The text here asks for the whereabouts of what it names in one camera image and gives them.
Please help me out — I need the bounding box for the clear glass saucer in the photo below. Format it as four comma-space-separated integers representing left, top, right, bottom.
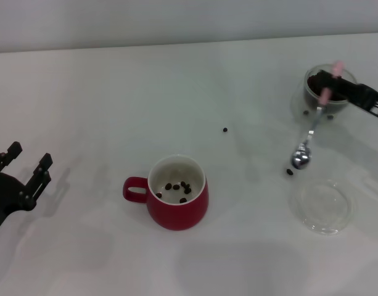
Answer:
292, 89, 359, 128

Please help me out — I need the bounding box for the clear glass dish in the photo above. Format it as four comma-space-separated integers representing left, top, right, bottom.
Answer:
289, 178, 355, 236

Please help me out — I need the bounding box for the pink handled steel spoon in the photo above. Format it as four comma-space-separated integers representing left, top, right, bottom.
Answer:
290, 60, 345, 170

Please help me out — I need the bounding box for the coffee beans pile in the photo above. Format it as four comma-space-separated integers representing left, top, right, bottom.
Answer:
307, 72, 350, 103

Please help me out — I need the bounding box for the clear glass cup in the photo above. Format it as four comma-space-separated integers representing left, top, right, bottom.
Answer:
304, 63, 358, 115

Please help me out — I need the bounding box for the red ceramic mug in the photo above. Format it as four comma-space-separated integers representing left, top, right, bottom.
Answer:
123, 154, 210, 231

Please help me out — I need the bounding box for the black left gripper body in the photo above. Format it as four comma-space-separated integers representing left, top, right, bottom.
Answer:
0, 172, 25, 238

